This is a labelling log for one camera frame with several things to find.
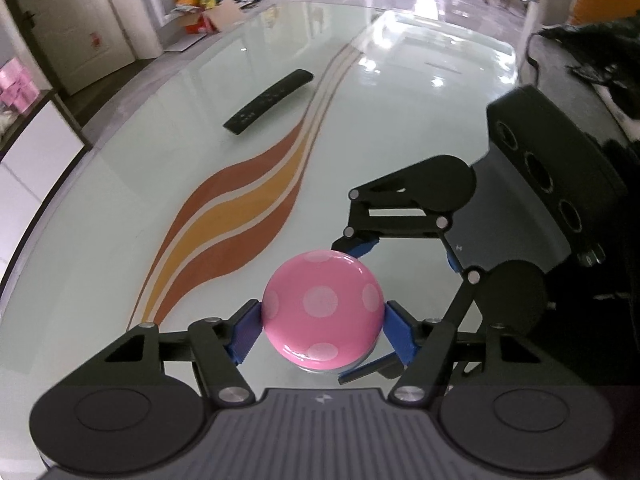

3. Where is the pink gift box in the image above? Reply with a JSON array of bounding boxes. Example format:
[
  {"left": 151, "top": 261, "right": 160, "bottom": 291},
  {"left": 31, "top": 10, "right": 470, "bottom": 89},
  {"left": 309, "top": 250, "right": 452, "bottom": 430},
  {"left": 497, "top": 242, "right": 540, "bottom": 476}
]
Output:
[{"left": 0, "top": 58, "right": 40, "bottom": 115}]

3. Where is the cream room door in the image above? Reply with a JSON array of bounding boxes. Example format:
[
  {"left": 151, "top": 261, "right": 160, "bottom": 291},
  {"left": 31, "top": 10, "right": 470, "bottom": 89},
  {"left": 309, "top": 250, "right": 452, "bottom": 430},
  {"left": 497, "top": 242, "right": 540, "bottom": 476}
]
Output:
[{"left": 17, "top": 0, "right": 136, "bottom": 96}]

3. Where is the cardboard box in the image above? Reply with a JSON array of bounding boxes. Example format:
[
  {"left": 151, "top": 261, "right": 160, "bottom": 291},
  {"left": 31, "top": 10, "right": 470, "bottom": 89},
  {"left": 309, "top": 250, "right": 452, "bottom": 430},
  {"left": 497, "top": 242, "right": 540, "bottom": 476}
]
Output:
[{"left": 177, "top": 0, "right": 246, "bottom": 35}]

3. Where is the black remote control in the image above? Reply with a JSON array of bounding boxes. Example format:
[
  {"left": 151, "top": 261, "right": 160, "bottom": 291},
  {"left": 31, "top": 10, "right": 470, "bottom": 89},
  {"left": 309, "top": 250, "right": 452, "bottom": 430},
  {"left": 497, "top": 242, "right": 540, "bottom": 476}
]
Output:
[{"left": 224, "top": 68, "right": 314, "bottom": 136}]

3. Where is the white tv cabinet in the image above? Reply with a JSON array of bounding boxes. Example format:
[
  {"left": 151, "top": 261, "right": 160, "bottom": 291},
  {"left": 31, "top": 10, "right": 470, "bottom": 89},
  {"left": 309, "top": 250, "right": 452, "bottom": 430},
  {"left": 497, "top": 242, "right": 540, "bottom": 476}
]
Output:
[{"left": 1, "top": 90, "right": 92, "bottom": 304}]

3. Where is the pink polka dot jar cap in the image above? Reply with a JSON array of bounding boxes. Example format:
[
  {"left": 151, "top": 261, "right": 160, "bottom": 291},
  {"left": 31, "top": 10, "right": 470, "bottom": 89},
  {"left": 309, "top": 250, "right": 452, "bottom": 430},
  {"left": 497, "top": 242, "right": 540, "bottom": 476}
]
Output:
[{"left": 262, "top": 250, "right": 385, "bottom": 373}]

